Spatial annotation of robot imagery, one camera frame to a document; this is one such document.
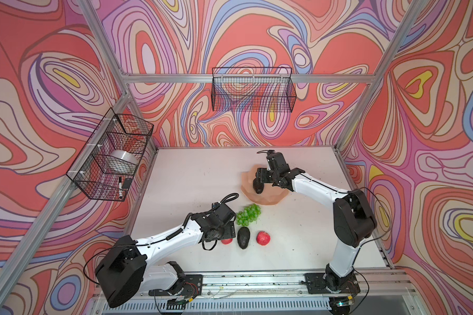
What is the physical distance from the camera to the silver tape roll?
0.70 meters

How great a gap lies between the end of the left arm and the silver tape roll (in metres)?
0.32

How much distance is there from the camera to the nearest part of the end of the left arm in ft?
1.95
